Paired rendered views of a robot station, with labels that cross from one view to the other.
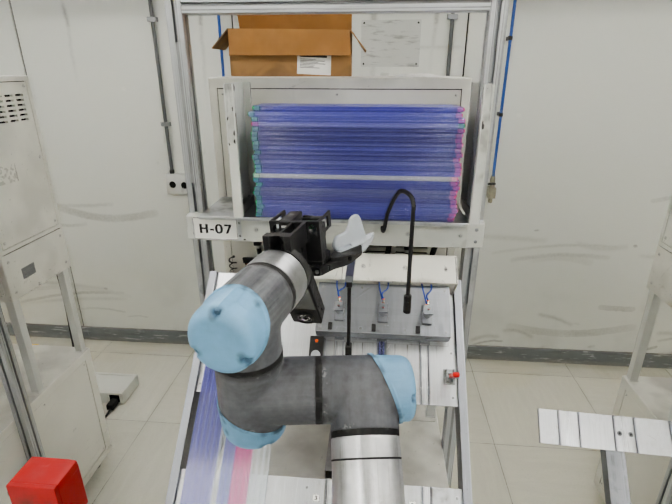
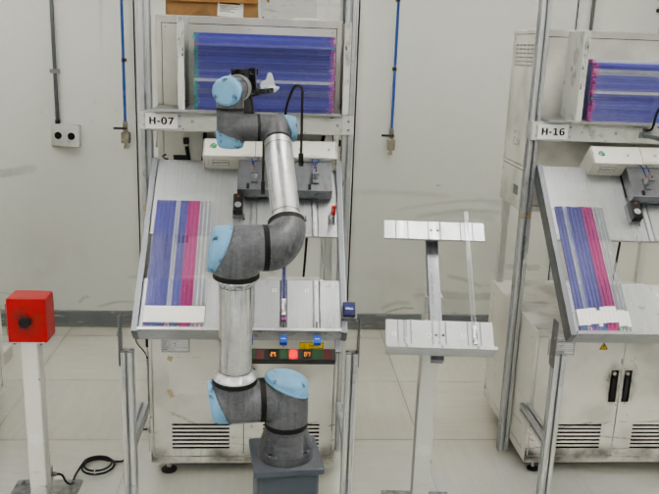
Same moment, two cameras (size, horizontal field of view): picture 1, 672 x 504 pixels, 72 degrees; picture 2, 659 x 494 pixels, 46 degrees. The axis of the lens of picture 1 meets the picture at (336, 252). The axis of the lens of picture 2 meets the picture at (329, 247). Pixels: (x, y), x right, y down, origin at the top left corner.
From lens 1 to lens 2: 173 cm
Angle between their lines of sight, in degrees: 11
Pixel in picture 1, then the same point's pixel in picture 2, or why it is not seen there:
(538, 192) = (436, 146)
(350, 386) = (272, 120)
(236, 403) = (227, 123)
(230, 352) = (229, 94)
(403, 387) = (292, 121)
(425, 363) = (315, 213)
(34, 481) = (26, 297)
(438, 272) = (324, 151)
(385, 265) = not seen: hidden behind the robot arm
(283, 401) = (245, 123)
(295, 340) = (221, 201)
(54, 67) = not seen: outside the picture
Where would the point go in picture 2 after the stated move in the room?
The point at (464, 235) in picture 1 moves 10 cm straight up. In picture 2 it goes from (340, 124) to (341, 97)
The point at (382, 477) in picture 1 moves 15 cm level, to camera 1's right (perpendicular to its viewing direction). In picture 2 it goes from (284, 145) to (339, 146)
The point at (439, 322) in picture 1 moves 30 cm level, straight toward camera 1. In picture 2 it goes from (324, 182) to (315, 198)
